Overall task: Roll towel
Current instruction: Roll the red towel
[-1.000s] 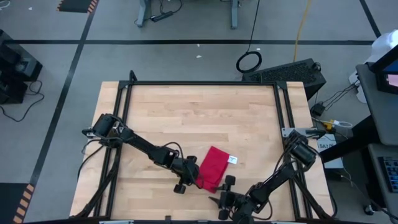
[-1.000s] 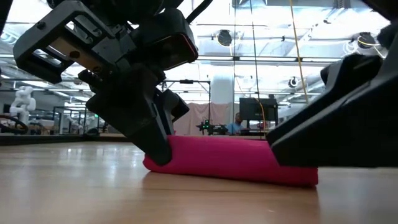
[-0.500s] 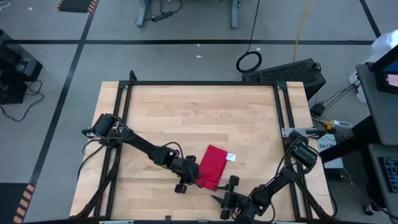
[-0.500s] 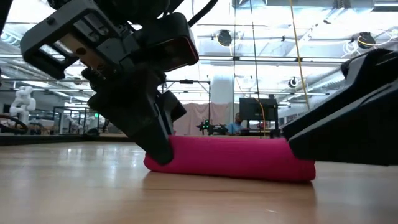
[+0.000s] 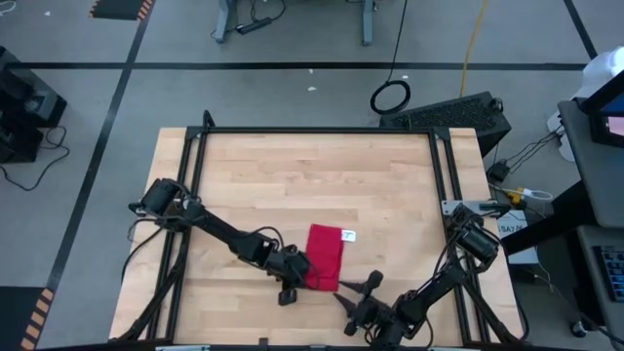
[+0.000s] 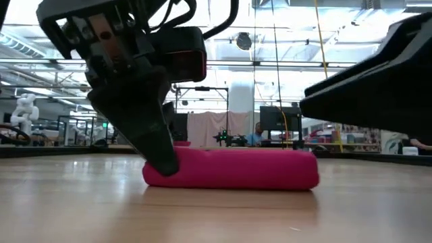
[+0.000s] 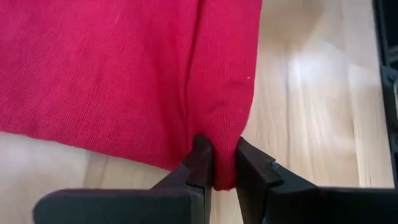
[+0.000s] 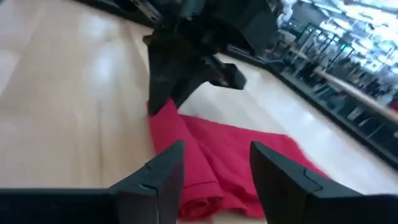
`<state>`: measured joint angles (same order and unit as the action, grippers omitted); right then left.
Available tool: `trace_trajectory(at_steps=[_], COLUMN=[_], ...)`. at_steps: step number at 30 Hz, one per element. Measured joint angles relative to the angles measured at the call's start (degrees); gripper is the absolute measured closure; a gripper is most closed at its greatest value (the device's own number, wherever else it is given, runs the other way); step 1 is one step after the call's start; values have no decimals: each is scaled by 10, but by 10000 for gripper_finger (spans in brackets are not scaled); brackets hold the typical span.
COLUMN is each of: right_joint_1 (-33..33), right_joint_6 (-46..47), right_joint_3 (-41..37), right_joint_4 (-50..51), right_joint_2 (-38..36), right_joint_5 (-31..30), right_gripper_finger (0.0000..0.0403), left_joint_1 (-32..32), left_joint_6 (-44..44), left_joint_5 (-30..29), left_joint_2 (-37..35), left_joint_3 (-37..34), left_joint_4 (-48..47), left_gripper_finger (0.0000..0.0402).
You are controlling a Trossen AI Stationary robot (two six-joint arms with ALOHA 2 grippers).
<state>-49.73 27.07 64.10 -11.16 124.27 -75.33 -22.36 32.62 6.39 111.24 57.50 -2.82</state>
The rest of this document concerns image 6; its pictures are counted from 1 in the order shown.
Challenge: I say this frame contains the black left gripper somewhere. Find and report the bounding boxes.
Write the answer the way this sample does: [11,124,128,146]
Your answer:
[36,0,180,177]

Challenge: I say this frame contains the person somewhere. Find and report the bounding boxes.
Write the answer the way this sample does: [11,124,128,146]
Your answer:
[245,121,266,146]

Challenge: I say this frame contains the black curved hose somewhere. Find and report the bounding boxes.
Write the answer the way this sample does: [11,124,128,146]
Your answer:
[0,123,32,146]

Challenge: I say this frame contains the pink curtain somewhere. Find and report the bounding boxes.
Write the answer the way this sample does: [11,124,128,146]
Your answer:
[187,111,261,147]

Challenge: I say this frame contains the person's forearm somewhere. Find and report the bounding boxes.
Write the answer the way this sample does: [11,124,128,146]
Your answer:
[410,137,432,151]

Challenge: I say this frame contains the wide black monitor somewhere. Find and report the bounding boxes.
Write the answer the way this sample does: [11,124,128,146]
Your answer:
[259,106,302,132]

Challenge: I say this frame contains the leaf patterned cloth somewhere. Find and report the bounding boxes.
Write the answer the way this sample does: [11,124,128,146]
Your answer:
[381,130,411,155]

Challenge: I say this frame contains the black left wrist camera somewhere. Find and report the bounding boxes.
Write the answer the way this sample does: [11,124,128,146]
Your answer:
[150,26,207,84]

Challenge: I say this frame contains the shelf with colourful boxes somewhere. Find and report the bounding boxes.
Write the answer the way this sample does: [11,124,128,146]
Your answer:
[303,128,342,146]

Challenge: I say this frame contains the long black cable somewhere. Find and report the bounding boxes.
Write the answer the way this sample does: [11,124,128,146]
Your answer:
[271,0,285,151]

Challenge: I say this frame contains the long ceiling light strip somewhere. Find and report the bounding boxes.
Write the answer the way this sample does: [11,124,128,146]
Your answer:
[0,57,357,68]

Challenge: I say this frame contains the long yellow cable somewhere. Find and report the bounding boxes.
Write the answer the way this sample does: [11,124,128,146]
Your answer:
[314,0,344,153]

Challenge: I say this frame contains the white pillar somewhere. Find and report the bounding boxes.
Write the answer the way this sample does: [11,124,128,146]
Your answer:
[229,80,255,114]

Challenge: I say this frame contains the red cloth towel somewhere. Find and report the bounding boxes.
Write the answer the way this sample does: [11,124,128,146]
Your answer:
[141,145,321,192]

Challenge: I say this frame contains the short yellow cable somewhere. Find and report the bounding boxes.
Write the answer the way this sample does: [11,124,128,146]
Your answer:
[276,107,290,146]

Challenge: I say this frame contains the small black monitor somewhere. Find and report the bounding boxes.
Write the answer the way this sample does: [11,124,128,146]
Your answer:
[173,113,189,142]

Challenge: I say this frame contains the black frame stand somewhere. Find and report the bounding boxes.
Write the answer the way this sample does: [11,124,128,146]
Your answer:
[174,86,230,146]

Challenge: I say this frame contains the floral patterned cloth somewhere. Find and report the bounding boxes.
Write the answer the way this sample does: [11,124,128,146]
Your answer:
[341,123,383,153]

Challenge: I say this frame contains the black ceiling cable reel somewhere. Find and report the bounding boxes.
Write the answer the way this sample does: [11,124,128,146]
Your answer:
[235,32,253,52]

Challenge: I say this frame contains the black framed glass enclosure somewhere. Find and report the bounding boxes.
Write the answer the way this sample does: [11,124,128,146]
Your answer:
[57,115,117,147]

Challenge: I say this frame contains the thin black hanging cable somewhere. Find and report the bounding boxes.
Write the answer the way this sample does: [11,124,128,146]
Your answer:
[252,0,257,146]

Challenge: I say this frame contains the thick black wrist cable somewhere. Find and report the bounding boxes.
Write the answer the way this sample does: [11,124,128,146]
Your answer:
[202,0,240,41]

